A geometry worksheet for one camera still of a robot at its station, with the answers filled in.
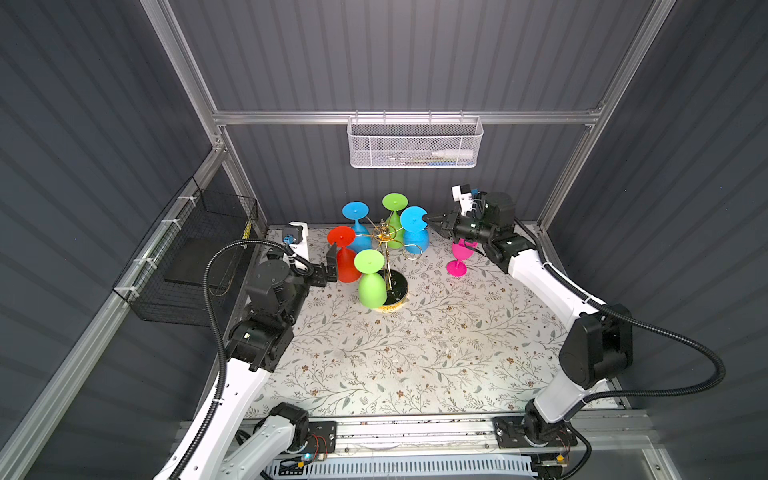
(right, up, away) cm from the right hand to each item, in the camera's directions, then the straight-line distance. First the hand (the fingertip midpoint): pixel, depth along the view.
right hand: (425, 221), depth 76 cm
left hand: (-26, -6, -11) cm, 29 cm away
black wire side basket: (-61, -15, -7) cm, 63 cm away
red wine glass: (-21, -4, +1) cm, 22 cm away
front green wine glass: (-14, -17, +2) cm, 22 cm away
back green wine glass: (-7, +7, +11) cm, 15 cm away
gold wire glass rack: (-7, -18, +26) cm, 32 cm away
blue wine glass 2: (-1, -3, +8) cm, 9 cm away
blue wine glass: (-18, +4, +8) cm, 21 cm away
